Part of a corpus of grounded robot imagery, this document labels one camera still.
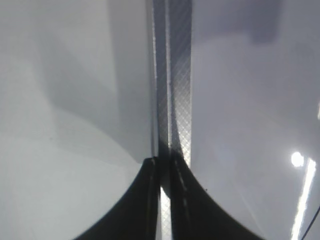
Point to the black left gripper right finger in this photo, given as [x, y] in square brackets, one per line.
[194, 214]

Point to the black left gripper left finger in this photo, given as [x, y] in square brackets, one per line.
[134, 216]

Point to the white whiteboard with aluminium frame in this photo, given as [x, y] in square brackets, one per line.
[237, 85]

